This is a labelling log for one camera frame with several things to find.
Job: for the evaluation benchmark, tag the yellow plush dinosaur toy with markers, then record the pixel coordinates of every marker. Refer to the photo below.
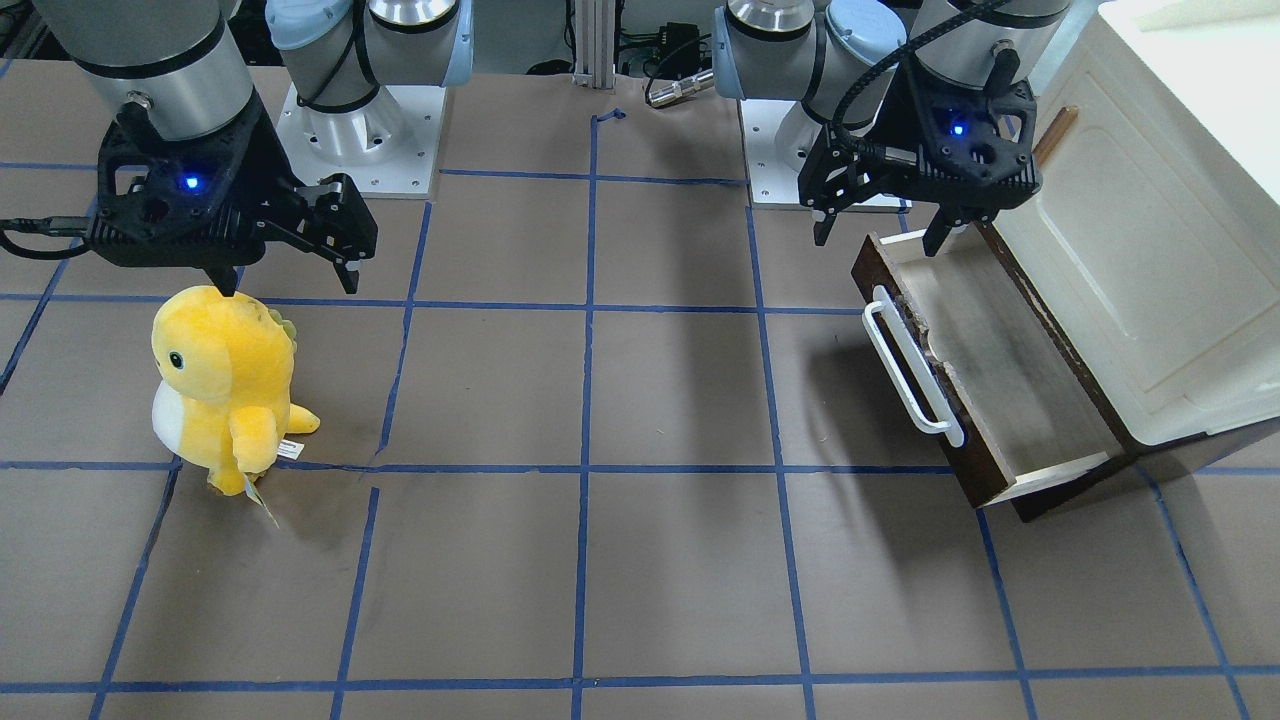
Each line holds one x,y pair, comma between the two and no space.
224,404

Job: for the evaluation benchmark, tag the brown drawer with white handle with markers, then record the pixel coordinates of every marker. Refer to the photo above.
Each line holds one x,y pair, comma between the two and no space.
973,364

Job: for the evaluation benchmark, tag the cream white cabinet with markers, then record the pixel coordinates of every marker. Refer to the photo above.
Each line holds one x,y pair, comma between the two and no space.
1154,238

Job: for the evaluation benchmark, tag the aluminium frame post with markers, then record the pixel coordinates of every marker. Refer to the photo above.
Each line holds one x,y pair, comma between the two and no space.
594,26

